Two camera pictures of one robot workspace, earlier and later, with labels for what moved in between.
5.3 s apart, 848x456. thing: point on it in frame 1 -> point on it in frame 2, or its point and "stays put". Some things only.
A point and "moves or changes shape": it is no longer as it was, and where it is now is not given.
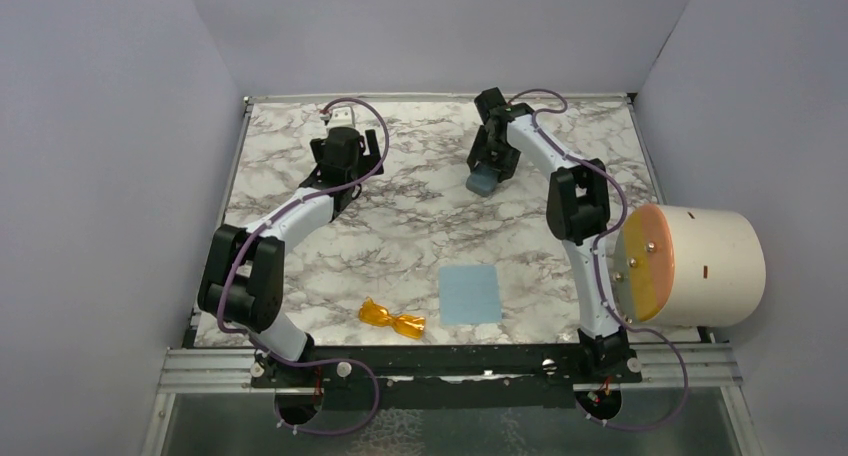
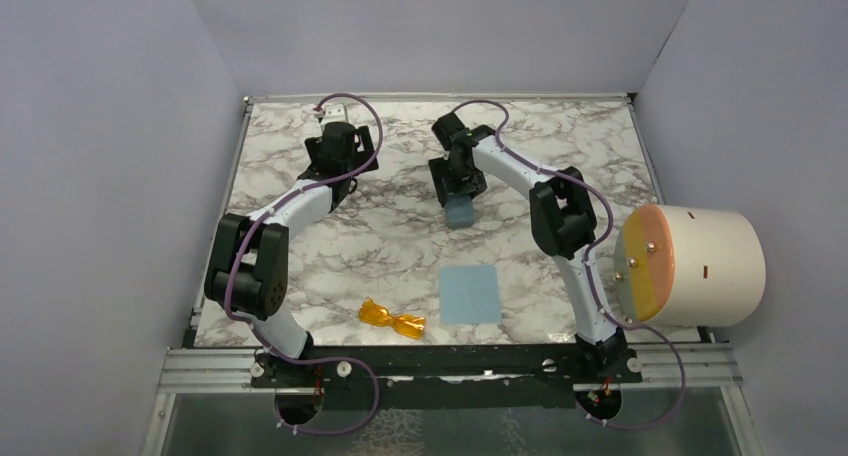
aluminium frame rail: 712,366 stays put
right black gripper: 505,165 -> 438,168
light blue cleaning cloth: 468,294 stays put
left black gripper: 368,162 stays put
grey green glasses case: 482,180 moves or changes shape
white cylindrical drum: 688,267 stays put
